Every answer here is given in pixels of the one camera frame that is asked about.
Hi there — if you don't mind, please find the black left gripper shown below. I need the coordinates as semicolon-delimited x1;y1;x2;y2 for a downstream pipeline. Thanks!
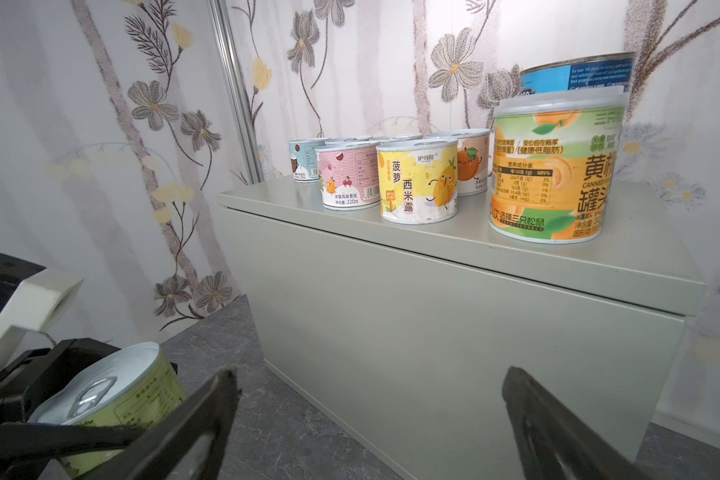
0;338;147;479

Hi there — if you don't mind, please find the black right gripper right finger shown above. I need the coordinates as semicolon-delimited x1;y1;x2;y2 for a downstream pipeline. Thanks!
502;366;648;479

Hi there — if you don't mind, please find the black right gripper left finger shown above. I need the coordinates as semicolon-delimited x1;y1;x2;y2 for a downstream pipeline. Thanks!
82;369;240;479

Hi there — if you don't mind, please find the white lid can green label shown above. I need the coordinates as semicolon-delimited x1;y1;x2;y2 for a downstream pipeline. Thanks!
26;341;188;480

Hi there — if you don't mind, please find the plastic lid can yellow label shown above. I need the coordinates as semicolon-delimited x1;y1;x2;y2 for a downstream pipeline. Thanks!
490;86;629;244

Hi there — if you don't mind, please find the white lid can orange label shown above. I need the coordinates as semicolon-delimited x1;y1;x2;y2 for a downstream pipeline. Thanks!
425;128;492;197

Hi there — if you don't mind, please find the white lid can beige label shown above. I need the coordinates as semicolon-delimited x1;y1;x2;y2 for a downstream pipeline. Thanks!
316;141;380;210

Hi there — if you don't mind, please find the large blue labelled can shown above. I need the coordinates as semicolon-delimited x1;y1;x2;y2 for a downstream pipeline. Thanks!
520;52;636;95

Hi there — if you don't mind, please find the grey metal cabinet box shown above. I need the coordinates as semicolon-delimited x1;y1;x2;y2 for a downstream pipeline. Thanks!
218;177;707;479

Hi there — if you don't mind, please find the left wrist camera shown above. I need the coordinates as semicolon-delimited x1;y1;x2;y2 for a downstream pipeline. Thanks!
0;254;83;371

